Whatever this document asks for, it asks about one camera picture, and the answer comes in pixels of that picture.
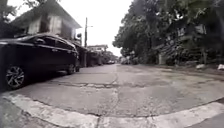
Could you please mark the distant vehicle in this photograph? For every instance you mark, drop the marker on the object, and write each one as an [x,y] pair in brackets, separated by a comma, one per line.
[111,62]

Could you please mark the pale distant building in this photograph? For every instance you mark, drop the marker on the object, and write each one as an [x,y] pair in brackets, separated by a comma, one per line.
[97,48]

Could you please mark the grey concrete road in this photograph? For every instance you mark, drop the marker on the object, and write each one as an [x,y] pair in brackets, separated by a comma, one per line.
[126,93]

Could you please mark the dark utility pole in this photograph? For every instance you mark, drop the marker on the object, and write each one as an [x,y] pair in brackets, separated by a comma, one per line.
[85,36]

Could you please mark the row of trees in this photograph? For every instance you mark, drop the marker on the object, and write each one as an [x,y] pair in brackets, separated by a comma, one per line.
[150,30]

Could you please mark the two-storey house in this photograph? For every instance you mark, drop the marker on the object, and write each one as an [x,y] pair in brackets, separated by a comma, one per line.
[50,21]

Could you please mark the black car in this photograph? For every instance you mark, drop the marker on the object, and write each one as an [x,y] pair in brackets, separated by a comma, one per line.
[36,58]

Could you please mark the house behind trees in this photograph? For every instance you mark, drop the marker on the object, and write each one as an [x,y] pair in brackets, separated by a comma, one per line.
[186,38]

